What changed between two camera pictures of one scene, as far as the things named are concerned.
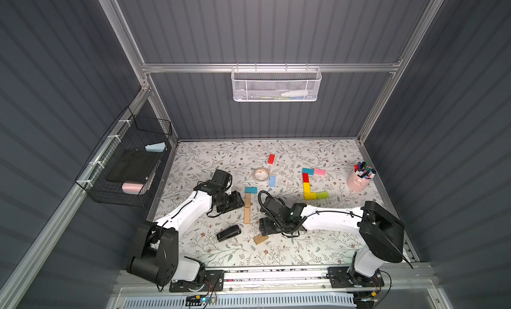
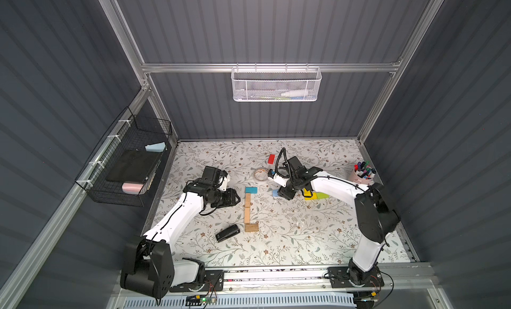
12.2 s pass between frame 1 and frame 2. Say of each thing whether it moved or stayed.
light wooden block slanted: stayed
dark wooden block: moved
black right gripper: moved
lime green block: stayed
